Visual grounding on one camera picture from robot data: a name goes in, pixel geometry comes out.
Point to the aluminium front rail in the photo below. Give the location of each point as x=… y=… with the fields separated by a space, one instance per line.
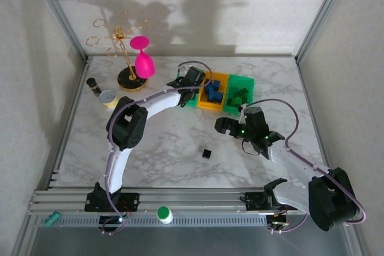
x=195 y=199

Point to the black lego brick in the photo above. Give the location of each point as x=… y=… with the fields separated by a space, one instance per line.
x=206 y=154

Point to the aluminium frame post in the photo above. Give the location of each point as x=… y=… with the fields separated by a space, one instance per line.
x=60 y=13
x=322 y=13

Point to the yellow-label pull-tab can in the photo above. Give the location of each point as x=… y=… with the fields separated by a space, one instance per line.
x=109 y=100

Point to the aluminium side rail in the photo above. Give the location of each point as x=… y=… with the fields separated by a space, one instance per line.
x=72 y=118

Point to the black-capped spice bottle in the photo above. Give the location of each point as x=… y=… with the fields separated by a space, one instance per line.
x=93 y=87

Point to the blue square lego brick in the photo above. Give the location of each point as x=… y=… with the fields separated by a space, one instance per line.
x=216 y=84

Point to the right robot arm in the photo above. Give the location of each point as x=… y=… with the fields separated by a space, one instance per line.
x=294 y=163

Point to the pink wine glass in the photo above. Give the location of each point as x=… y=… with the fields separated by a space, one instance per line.
x=144 y=65

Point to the white bottle green cap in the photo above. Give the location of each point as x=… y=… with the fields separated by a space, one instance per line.
x=164 y=218

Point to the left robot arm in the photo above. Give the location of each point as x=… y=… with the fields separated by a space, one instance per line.
x=162 y=103

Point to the blue long lego brick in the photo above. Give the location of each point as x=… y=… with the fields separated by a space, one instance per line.
x=213 y=97

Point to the orange plastic container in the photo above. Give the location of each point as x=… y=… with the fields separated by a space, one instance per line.
x=210 y=105

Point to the teal plastic connector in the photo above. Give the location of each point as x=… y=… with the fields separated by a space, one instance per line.
x=51 y=219

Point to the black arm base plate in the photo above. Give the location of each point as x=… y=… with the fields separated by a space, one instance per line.
x=252 y=200
x=132 y=200

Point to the green lego brick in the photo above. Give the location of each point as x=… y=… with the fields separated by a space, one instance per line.
x=237 y=100
x=230 y=102
x=242 y=92

